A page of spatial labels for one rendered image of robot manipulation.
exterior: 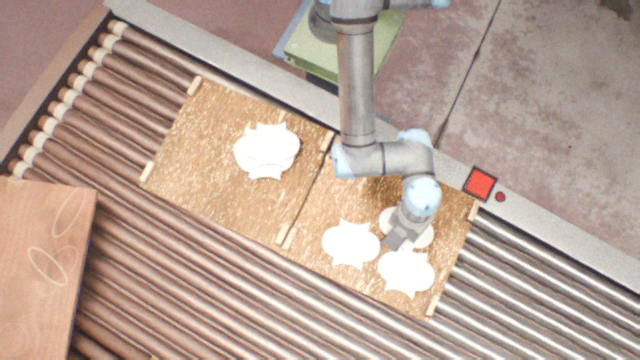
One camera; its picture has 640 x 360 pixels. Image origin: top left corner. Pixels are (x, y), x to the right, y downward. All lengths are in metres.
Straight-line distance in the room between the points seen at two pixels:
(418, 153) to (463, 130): 1.41
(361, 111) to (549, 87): 1.75
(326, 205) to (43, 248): 0.72
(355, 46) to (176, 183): 0.67
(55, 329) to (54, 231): 0.24
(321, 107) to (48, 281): 0.84
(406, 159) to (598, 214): 1.59
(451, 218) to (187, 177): 0.69
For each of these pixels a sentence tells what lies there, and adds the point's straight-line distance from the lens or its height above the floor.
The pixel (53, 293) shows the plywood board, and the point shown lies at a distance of 1.72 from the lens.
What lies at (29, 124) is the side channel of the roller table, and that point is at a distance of 1.99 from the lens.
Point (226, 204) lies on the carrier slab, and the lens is 1.77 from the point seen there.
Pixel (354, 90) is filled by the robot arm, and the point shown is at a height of 1.35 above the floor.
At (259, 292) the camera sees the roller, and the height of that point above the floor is 0.92.
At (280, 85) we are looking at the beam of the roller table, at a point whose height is 0.92.
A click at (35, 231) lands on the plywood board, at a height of 1.04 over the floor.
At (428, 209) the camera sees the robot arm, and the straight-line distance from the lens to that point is 1.45.
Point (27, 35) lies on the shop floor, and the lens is 3.31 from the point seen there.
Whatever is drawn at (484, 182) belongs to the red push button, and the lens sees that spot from 1.84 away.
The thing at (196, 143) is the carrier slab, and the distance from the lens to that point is 1.83.
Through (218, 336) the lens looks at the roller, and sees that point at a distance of 1.73.
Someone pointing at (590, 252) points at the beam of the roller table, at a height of 0.92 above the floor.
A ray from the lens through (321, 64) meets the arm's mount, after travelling 1.89.
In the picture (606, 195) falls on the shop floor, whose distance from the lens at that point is 3.00.
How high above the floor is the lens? 2.63
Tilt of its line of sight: 73 degrees down
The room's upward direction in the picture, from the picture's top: 2 degrees clockwise
